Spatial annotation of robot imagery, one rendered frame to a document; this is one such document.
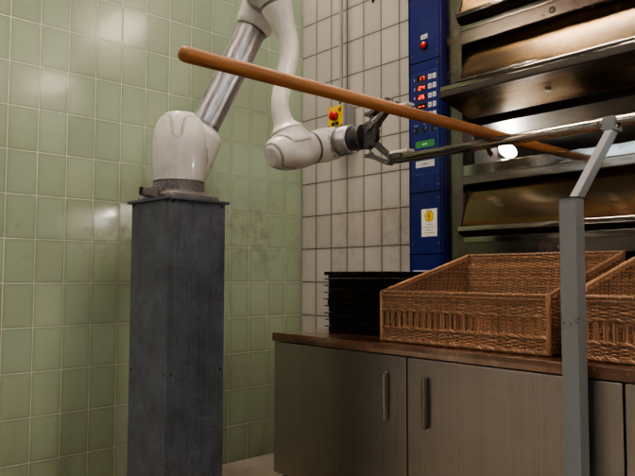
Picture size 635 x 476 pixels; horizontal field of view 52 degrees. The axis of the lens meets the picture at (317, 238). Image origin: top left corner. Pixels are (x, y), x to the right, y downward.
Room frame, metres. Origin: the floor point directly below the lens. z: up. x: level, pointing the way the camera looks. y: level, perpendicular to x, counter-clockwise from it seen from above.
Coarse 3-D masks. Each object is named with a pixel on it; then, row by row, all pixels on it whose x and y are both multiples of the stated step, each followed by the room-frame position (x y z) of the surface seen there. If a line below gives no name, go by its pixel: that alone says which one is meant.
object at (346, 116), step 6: (330, 108) 2.79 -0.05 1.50; (336, 108) 2.76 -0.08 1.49; (342, 108) 2.73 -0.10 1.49; (348, 108) 2.75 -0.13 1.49; (354, 108) 2.78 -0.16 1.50; (342, 114) 2.73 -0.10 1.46; (348, 114) 2.75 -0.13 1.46; (354, 114) 2.78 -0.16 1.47; (330, 120) 2.79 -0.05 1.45; (336, 120) 2.76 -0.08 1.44; (342, 120) 2.73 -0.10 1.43; (348, 120) 2.75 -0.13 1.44; (354, 120) 2.78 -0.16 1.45; (330, 126) 2.79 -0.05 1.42; (336, 126) 2.76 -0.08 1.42; (342, 126) 2.74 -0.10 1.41
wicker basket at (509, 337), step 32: (480, 256) 2.27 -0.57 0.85; (512, 256) 2.18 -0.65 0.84; (544, 256) 2.09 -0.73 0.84; (608, 256) 1.95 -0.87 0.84; (416, 288) 2.11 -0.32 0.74; (448, 288) 2.23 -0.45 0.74; (480, 288) 2.24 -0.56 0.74; (512, 288) 2.15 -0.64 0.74; (544, 288) 2.07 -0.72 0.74; (384, 320) 2.00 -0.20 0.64; (416, 320) 1.90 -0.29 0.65; (448, 320) 1.82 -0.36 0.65; (480, 320) 2.21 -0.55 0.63; (512, 320) 2.12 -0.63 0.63; (544, 320) 2.04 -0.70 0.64; (512, 352) 1.67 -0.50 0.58; (544, 352) 1.61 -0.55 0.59
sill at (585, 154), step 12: (612, 144) 1.97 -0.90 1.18; (624, 144) 1.94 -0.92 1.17; (528, 156) 2.17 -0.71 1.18; (540, 156) 2.14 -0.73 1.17; (552, 156) 2.11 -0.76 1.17; (564, 156) 2.08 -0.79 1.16; (576, 156) 2.05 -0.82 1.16; (588, 156) 2.02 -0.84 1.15; (612, 156) 1.97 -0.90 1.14; (468, 168) 2.35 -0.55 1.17; (480, 168) 2.31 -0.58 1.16; (492, 168) 2.28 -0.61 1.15; (504, 168) 2.24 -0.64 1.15; (516, 168) 2.21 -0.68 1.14
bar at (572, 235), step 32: (544, 128) 1.73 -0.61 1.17; (576, 128) 1.66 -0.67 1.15; (608, 128) 1.59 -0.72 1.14; (416, 160) 2.07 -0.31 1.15; (576, 192) 1.47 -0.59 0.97; (576, 224) 1.43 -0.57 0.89; (576, 256) 1.43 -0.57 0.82; (576, 288) 1.43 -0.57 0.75; (576, 320) 1.43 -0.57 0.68; (576, 352) 1.44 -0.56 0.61; (576, 384) 1.44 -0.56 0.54; (576, 416) 1.44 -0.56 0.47; (576, 448) 1.44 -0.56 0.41
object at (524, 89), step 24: (624, 48) 1.79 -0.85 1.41; (528, 72) 2.01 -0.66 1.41; (552, 72) 1.96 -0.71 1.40; (576, 72) 1.94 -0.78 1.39; (600, 72) 1.91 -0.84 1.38; (624, 72) 1.89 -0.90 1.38; (456, 96) 2.23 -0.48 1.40; (480, 96) 2.20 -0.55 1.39; (504, 96) 2.17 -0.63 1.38; (528, 96) 2.14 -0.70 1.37; (552, 96) 2.12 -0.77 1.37; (576, 96) 2.09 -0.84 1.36
